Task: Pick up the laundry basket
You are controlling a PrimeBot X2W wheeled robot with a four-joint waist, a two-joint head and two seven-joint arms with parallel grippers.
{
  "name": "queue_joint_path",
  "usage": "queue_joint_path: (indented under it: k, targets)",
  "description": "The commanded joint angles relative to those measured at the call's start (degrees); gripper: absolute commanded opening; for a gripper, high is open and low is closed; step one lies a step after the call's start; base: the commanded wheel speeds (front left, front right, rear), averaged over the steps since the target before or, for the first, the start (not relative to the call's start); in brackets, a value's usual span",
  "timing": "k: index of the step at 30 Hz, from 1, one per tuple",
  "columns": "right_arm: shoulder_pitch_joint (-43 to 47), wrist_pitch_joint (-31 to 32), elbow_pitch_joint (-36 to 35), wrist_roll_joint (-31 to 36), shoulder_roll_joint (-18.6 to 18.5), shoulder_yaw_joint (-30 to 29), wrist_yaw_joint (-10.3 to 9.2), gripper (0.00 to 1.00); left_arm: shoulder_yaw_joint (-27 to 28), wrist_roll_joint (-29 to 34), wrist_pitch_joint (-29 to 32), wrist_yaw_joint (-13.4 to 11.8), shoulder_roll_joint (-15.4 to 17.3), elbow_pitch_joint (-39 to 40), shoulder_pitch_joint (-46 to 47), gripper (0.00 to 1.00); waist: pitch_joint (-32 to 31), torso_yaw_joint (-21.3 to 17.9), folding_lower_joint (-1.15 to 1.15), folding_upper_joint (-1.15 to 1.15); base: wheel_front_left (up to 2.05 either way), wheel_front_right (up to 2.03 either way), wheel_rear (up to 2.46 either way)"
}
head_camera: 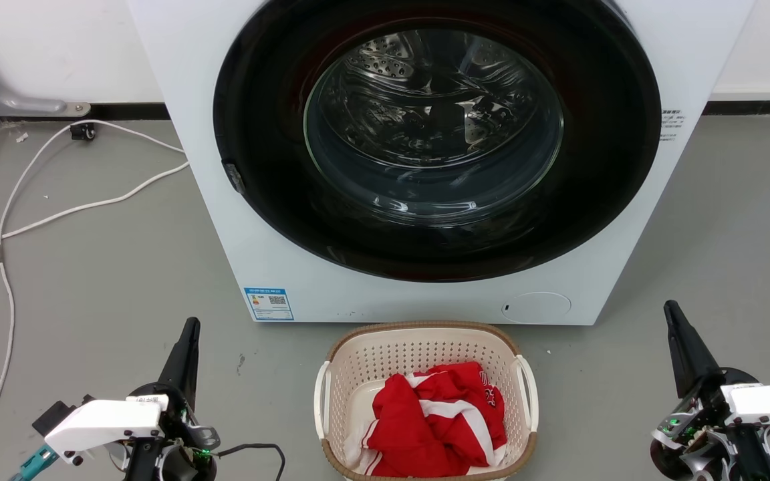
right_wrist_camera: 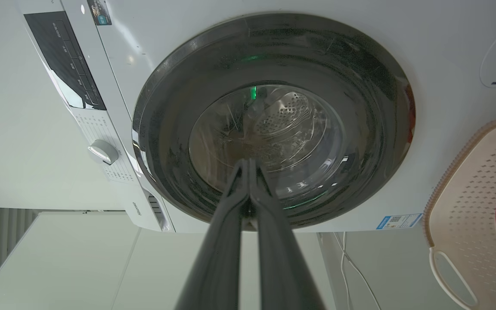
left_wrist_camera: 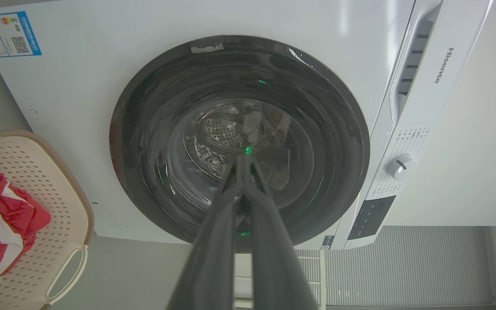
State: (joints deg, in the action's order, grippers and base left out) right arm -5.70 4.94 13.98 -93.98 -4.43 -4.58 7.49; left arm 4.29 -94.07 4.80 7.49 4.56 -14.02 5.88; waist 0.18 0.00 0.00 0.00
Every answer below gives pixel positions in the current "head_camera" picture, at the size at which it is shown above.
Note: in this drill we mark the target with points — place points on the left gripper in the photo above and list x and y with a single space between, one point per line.
178 461

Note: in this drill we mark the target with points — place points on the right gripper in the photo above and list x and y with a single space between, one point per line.
699 427

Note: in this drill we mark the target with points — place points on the beige plastic laundry basket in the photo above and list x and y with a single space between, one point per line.
418 351

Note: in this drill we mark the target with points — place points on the blue white energy label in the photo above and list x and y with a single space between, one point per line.
269 304

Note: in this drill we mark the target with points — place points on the white front-load washing machine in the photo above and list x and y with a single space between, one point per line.
625 220

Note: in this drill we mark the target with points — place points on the small printed text sticker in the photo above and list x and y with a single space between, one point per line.
671 124

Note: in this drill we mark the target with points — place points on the red white garment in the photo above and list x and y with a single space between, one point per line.
418 427

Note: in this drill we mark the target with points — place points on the black round washer door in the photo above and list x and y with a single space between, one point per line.
271 133

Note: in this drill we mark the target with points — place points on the small black floor clip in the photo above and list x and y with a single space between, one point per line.
82 131

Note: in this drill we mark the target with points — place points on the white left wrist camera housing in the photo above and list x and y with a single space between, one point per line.
104 421

